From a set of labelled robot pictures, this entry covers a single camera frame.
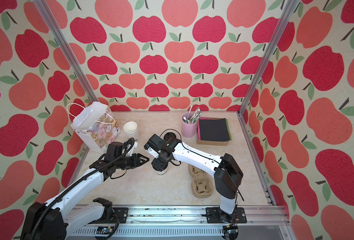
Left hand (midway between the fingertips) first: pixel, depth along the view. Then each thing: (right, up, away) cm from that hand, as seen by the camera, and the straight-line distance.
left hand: (148, 161), depth 79 cm
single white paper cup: (+6, -8, +7) cm, 12 cm away
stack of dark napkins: (+41, +17, +25) cm, 51 cm away
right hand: (+8, -1, +3) cm, 8 cm away
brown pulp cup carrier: (+29, -13, +1) cm, 32 cm away
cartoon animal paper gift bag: (-30, +20, +1) cm, 36 cm away
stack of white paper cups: (-16, +18, +20) cm, 31 cm away
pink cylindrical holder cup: (+23, +16, +19) cm, 34 cm away
